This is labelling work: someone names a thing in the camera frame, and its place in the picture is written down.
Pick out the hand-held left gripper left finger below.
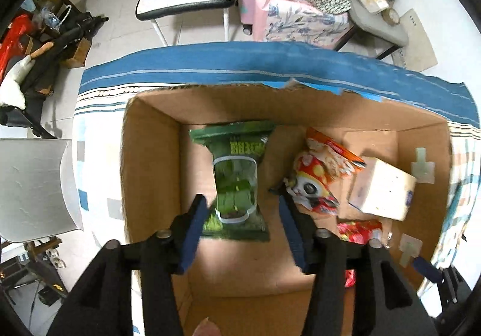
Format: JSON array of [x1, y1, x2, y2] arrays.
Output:
[[48, 194, 208, 336]]

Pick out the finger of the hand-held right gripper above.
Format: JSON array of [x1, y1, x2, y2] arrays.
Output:
[[411, 258, 457, 304]]

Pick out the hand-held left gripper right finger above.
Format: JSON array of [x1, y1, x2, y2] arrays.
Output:
[[278, 193, 439, 336]]

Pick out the large cardboard box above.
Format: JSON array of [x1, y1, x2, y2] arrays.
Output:
[[119, 82, 452, 336]]

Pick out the green snack packet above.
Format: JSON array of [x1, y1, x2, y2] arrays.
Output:
[[188, 120, 277, 243]]

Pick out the person's left hand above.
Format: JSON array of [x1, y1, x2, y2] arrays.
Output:
[[195, 317, 221, 336]]

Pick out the orange panda snack packet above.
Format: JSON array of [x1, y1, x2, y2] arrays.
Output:
[[283, 127, 367, 215]]

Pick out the red snack packet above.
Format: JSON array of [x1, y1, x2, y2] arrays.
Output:
[[336, 219, 384, 289]]

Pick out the white tissue pack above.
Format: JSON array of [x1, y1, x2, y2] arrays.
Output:
[[348, 156, 418, 223]]

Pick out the blue striped bed blanket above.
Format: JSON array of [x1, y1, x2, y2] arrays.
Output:
[[71, 41, 481, 336]]

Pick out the floral pillow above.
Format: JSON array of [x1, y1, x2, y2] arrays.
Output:
[[253, 0, 354, 50]]

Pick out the flat cardboard sheet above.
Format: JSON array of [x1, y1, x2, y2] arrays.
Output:
[[390, 8, 439, 72]]

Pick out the grey chair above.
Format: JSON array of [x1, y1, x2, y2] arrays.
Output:
[[334, 0, 409, 60]]

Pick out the white plush goose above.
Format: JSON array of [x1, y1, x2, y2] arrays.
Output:
[[0, 41, 55, 110]]

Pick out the red plastic object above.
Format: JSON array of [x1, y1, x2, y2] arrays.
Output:
[[0, 14, 31, 78]]

